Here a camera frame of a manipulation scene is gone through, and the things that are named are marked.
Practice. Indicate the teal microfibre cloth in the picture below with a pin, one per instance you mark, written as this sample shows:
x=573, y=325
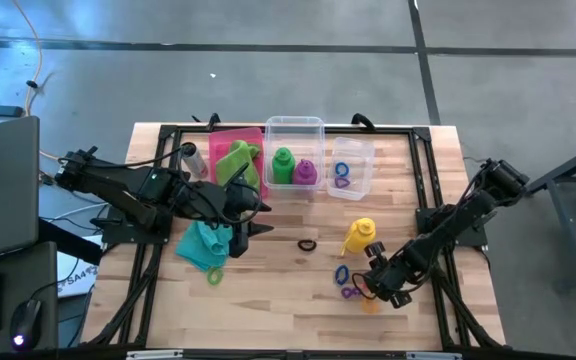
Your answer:
x=200, y=247

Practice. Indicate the workbench with black legs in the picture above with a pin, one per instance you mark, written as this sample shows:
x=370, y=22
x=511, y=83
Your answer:
x=575, y=250

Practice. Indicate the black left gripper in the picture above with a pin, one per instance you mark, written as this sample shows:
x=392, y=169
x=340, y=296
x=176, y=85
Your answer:
x=240, y=200

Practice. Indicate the black table clamp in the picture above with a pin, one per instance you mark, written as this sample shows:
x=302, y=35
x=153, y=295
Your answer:
x=213, y=120
x=363, y=120

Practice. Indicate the blue coil keyring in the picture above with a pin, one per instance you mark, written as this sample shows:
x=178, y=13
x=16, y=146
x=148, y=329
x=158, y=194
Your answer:
x=336, y=169
x=336, y=275

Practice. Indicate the silver aluminium bracket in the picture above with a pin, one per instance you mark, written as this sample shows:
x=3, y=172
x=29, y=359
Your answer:
x=433, y=356
x=153, y=355

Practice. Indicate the black aluminium rig frame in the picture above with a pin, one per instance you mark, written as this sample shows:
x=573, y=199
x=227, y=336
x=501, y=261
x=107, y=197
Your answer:
x=398, y=131

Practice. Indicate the white printed paper sheet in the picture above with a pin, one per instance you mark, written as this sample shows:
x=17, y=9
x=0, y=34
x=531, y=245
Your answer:
x=75, y=287

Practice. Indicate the purple sports bottle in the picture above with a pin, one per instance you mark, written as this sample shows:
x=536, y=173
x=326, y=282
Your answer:
x=304, y=174

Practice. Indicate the large clear plastic bin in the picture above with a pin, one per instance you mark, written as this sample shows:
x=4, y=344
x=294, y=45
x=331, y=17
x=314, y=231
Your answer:
x=293, y=135

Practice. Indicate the pink plastic bin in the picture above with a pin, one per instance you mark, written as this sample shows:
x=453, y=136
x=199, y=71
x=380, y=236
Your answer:
x=214, y=150

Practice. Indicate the green sports bottle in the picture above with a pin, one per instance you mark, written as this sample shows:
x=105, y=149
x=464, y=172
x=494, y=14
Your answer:
x=283, y=170

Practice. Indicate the black computer mouse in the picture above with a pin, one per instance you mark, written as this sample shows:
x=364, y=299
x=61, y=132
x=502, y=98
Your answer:
x=24, y=320

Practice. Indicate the black coil keyring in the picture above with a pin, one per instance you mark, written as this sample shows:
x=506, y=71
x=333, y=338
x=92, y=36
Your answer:
x=299, y=245

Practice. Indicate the green microfibre cloth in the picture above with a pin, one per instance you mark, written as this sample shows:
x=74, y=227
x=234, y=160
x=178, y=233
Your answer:
x=228, y=160

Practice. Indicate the small clear plastic bin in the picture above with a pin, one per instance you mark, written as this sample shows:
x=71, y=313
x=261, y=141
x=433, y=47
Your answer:
x=360, y=170

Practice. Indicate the dark grey desk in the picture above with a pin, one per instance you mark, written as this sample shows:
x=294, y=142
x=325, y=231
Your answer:
x=18, y=265

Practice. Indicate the yellow sports bottle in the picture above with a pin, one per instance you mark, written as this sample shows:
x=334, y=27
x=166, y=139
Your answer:
x=360, y=235

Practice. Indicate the orange coil keyring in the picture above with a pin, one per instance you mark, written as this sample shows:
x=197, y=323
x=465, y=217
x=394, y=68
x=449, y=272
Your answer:
x=370, y=306

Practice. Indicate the grey metal can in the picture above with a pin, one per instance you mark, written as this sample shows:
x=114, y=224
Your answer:
x=197, y=165

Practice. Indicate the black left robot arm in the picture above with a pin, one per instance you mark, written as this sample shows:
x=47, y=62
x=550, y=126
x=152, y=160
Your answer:
x=118, y=187

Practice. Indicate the green coil keyring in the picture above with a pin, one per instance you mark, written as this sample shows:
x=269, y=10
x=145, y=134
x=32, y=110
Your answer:
x=208, y=276

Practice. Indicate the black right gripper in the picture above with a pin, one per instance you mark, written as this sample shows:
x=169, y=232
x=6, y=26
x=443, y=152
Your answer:
x=388, y=277

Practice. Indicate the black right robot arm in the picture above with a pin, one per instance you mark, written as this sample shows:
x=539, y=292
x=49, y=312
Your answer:
x=448, y=225

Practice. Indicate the grey monitor back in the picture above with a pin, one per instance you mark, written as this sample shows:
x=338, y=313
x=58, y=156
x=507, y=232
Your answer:
x=3, y=190

